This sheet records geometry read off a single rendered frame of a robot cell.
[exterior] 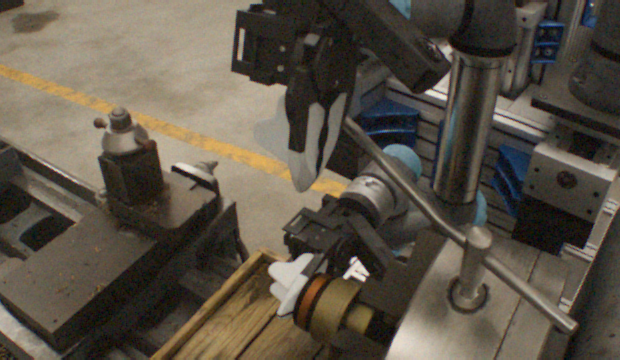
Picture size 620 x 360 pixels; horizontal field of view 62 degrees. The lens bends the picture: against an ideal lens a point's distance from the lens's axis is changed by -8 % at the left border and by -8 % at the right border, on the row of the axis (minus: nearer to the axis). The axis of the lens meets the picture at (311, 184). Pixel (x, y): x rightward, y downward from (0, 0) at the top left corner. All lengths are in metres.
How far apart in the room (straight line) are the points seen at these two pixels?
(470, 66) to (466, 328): 0.41
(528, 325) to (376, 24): 0.29
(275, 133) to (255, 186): 2.11
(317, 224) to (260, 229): 1.62
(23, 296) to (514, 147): 0.91
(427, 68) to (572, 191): 0.59
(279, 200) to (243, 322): 1.61
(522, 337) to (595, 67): 0.61
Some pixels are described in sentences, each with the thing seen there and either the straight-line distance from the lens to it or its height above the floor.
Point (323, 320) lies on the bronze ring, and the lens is 0.65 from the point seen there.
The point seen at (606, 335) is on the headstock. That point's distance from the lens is 0.54.
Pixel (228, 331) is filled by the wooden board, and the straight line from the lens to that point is 0.92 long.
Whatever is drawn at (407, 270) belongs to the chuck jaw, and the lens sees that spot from 0.63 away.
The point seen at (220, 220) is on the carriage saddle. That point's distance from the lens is 1.06.
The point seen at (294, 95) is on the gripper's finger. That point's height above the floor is 1.41.
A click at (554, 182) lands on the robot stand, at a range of 0.96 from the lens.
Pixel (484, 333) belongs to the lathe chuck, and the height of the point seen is 1.23.
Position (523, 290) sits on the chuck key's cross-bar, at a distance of 0.45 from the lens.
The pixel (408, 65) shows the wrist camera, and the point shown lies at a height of 1.44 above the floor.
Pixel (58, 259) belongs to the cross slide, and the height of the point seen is 0.97.
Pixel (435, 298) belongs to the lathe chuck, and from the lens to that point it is 0.52.
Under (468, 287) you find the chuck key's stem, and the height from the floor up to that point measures 1.26.
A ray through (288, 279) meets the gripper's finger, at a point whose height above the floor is 1.10.
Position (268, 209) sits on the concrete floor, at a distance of 2.46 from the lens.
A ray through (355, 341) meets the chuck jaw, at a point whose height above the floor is 1.10.
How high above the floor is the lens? 1.62
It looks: 39 degrees down
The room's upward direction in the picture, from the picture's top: straight up
